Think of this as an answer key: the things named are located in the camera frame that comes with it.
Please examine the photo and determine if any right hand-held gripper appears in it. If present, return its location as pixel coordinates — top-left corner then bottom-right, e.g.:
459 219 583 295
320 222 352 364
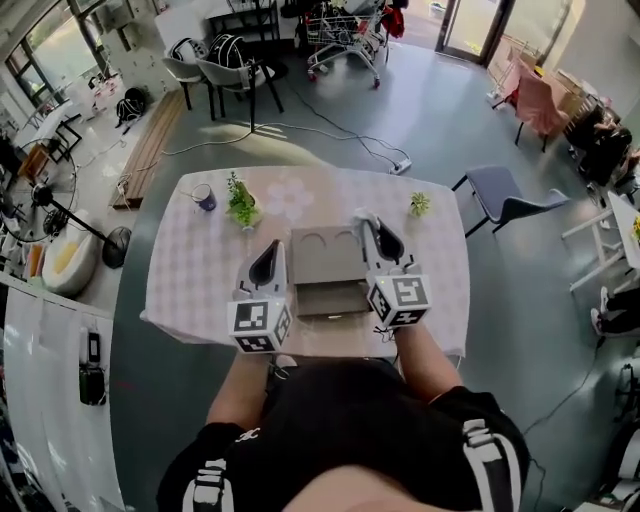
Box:
358 218 433 330

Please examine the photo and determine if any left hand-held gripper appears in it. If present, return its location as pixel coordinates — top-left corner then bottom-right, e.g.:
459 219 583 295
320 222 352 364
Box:
227 239 293 356

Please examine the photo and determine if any grey box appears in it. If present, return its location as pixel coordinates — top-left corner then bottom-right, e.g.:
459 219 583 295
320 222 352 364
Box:
290 226 376 319

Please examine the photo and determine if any person's right forearm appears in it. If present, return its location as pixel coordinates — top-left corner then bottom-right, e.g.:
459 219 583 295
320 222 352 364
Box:
392 324 464 404

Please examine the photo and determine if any person's left forearm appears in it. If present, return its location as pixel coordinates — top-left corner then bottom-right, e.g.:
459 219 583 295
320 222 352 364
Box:
205 352 281 431

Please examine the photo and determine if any small potted plant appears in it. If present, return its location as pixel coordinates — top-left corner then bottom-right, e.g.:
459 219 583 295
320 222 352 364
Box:
408 191 433 219

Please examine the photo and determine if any table with checked cloth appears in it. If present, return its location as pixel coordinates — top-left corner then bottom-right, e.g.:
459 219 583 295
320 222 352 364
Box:
139 165 471 360

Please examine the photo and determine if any green plant in white pot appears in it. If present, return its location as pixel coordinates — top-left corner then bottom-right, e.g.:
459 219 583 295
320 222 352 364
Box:
224 171 263 233

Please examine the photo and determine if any blue mug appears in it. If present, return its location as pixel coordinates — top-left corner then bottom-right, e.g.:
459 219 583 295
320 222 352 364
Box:
191 182 218 213

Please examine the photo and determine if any grey chair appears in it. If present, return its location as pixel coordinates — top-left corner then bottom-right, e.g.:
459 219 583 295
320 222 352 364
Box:
451 165 573 239

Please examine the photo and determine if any wooden platform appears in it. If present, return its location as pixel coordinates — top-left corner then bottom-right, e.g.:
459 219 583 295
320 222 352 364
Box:
110 88 191 212

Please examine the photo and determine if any person's black shirt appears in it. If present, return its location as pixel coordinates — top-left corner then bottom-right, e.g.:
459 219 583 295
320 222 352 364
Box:
155 357 532 512

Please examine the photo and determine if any grey armchair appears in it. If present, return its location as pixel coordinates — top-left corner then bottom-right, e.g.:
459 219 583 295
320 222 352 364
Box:
160 55 212 112
195 56 287 133

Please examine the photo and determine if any black device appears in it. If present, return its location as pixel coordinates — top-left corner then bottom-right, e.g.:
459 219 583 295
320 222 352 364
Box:
78 326 108 408

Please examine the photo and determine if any pink chair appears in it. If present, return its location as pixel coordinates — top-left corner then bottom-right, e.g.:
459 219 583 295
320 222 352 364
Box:
513 58 572 153

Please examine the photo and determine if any metal shopping cart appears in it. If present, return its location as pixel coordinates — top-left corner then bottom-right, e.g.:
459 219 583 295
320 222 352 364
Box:
303 2 391 91

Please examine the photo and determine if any black backpack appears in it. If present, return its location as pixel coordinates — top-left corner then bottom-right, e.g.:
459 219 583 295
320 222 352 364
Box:
114 86 150 129

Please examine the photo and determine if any coat rack with clothes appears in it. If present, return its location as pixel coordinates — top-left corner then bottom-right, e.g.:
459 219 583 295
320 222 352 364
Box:
381 0 408 41

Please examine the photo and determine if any black bag with white stripes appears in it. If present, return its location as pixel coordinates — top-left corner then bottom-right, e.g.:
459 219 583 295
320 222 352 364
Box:
206 33 249 67

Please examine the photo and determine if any black floor fan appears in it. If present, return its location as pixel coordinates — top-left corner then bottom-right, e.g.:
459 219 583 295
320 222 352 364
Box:
0 144 133 271

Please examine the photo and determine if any glass entrance door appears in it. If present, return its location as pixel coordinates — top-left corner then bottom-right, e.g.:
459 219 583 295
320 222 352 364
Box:
434 0 517 67

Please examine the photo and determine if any white and black bag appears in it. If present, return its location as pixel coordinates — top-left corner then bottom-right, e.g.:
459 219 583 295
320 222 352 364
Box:
168 36 209 64

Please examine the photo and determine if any white table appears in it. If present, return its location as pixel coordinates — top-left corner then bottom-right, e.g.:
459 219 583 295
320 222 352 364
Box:
562 189 640 294

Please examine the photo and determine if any white partition board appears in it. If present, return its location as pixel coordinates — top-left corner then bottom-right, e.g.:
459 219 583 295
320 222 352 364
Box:
0 279 127 512

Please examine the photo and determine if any white cable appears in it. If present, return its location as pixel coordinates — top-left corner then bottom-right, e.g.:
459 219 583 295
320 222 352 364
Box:
160 122 401 167

